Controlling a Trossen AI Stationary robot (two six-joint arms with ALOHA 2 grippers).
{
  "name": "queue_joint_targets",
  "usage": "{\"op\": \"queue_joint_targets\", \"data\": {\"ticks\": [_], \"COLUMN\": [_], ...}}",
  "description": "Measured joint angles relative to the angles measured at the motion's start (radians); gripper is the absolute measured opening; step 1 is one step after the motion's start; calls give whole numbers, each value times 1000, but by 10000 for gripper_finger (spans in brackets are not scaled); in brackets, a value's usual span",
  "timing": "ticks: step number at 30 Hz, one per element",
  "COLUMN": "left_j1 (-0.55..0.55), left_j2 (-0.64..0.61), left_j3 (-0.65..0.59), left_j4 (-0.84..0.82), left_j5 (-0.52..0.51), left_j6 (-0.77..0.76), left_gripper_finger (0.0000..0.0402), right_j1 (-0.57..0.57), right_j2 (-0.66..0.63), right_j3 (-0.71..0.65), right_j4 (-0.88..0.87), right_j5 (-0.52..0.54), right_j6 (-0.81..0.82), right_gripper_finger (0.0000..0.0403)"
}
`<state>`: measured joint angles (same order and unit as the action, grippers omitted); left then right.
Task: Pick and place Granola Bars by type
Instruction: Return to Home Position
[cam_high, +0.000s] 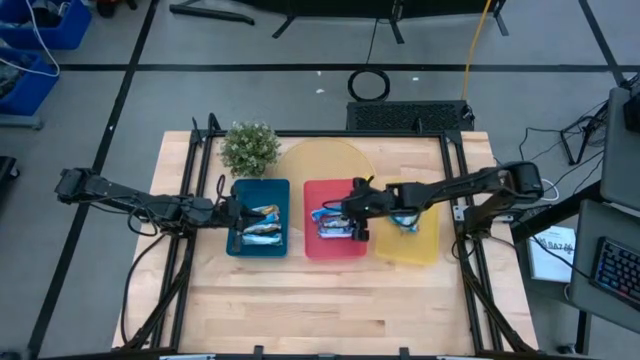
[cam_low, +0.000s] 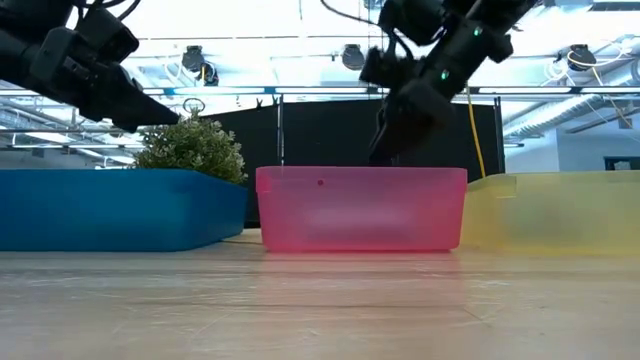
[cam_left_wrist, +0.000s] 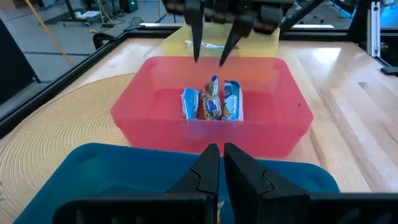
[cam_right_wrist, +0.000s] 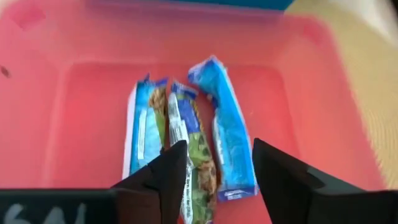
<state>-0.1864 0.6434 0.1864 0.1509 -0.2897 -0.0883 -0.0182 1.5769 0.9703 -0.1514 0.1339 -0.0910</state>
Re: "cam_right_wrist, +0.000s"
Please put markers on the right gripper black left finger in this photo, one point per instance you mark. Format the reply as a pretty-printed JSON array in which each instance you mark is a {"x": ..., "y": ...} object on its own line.
[{"x": 140, "y": 205}]

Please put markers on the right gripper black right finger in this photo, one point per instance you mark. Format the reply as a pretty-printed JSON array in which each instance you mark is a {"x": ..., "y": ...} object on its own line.
[{"x": 311, "y": 205}]

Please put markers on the oatmeal raisin granola bar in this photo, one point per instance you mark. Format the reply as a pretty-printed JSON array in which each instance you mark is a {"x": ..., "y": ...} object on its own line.
[{"x": 199, "y": 161}]

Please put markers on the granola bar blue green wrapper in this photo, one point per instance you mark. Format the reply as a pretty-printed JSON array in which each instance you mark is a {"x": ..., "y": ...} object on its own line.
[{"x": 144, "y": 124}]

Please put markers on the pink plastic bin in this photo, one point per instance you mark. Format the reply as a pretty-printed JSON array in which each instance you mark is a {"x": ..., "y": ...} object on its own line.
[{"x": 77, "y": 109}]

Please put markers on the woven round placemat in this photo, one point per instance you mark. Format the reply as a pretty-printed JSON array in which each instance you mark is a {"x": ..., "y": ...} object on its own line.
[{"x": 373, "y": 93}]

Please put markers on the teal plastic bin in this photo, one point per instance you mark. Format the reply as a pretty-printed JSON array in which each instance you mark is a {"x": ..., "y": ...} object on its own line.
[{"x": 236, "y": 3}]

